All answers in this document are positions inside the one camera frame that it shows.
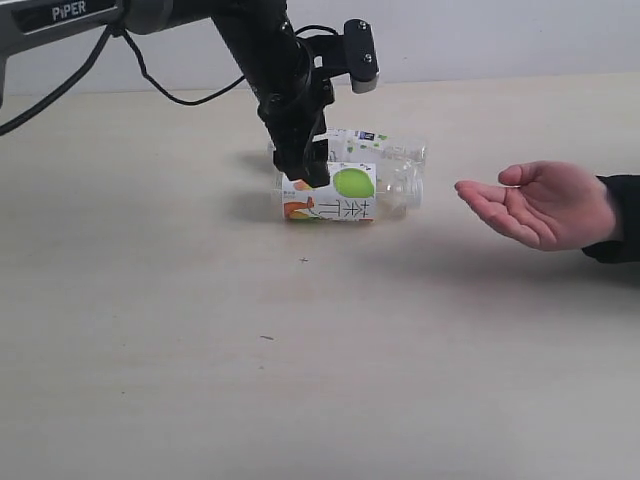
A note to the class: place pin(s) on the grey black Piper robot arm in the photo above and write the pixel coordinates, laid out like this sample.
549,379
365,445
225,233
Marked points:
240,25

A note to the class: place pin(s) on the person's open bare hand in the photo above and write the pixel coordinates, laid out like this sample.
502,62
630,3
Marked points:
546,206

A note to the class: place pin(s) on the clear bottle butterfly lime label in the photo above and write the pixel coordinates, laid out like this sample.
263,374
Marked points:
357,192

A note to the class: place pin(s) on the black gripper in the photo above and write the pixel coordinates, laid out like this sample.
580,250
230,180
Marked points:
292,94

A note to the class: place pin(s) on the clear bottle blue leaf label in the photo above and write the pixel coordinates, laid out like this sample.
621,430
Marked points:
349,145

